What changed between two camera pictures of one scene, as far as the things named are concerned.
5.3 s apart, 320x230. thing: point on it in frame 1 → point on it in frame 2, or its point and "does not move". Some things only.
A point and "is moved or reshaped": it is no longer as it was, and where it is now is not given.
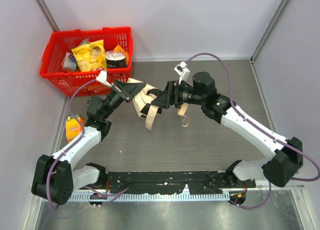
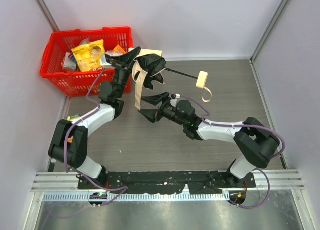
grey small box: x=69 y=62 does not move
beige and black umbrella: x=142 y=104 is moved or reshaped
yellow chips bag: x=91 y=57 does not move
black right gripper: x=172 y=94 → x=162 y=109
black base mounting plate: x=171 y=182 does not move
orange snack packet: x=118 y=49 does not move
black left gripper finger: x=132 y=89 → x=130 y=57
